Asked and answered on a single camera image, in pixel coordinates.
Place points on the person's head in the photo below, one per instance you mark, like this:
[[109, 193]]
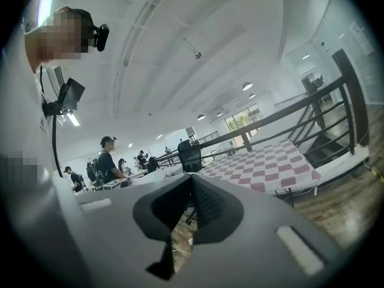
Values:
[[33, 49]]

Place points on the ceiling security camera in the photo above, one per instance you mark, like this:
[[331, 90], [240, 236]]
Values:
[[197, 54]]

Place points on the white wall poster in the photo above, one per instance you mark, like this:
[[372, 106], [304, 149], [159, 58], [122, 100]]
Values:
[[361, 37]]

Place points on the ceiling air conditioner vent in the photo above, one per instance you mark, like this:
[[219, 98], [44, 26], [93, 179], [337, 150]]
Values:
[[56, 77]]

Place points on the black office chair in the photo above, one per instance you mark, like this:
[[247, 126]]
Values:
[[151, 164], [189, 157]]

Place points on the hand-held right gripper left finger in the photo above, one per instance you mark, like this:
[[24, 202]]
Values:
[[120, 220]]

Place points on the black metal railing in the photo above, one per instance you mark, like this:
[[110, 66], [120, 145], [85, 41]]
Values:
[[354, 94]]

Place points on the black chest-mounted device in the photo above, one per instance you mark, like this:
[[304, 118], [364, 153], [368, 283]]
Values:
[[71, 96]]

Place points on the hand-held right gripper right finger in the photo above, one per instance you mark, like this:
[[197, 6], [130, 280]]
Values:
[[255, 235]]

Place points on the black head-worn camera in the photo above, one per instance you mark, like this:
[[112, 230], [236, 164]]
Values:
[[102, 37]]

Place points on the red white checkered tablecloth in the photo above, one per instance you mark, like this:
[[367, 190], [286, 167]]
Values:
[[264, 166]]

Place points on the person's white shirt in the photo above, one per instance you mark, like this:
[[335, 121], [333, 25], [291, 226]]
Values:
[[21, 115]]

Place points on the large window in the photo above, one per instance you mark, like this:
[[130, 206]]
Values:
[[243, 118]]

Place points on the rectangular ceiling light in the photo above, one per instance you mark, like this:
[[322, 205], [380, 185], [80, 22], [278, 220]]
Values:
[[73, 119]]

